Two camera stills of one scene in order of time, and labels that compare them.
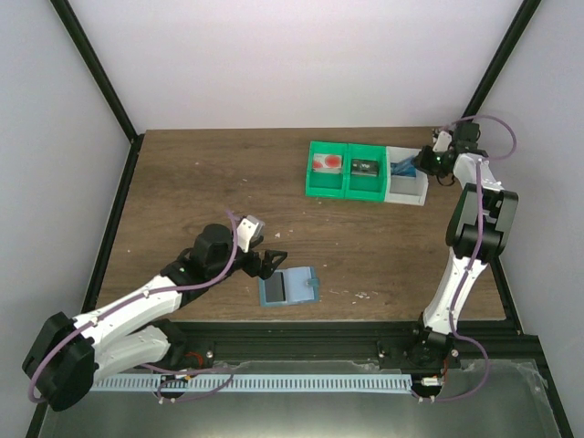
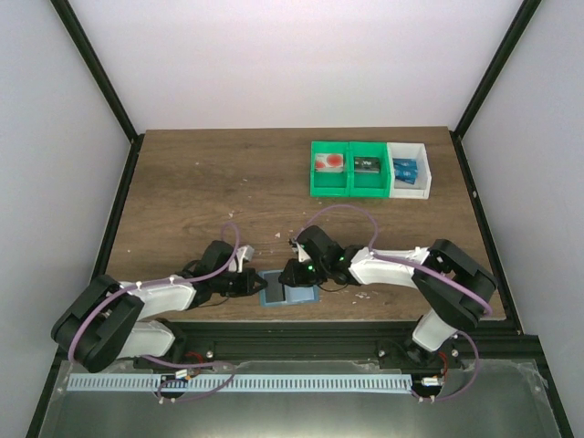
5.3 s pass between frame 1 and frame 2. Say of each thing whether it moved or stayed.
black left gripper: moved
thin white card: stayed
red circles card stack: stayed
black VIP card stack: stayed
